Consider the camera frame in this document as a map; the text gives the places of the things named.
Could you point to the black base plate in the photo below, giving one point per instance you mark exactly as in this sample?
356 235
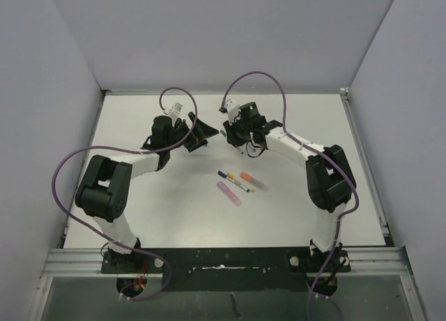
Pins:
230 269

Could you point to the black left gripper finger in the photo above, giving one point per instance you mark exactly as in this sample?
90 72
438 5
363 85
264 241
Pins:
205 131
194 120

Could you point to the yellow marker pen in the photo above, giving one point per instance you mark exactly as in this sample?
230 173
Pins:
240 181

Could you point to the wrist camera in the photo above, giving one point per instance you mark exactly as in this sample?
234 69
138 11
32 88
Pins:
174 112
232 109

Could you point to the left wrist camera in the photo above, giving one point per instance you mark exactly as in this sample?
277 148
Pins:
174 112

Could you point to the orange cap highlighter pen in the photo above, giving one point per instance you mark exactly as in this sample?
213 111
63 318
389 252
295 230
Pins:
253 181

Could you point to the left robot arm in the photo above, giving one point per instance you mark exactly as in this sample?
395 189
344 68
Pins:
104 188

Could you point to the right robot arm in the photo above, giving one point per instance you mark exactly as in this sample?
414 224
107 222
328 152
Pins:
330 181

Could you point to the pink highlighter pen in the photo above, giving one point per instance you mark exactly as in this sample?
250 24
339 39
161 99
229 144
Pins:
229 194

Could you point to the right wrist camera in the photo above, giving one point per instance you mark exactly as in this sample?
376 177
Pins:
232 109

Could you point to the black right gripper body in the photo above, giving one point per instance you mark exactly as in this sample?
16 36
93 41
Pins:
238 131

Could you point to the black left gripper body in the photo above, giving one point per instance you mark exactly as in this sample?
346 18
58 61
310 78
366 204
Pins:
180 133

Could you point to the navy blue marker pen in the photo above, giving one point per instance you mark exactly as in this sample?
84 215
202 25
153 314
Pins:
223 175

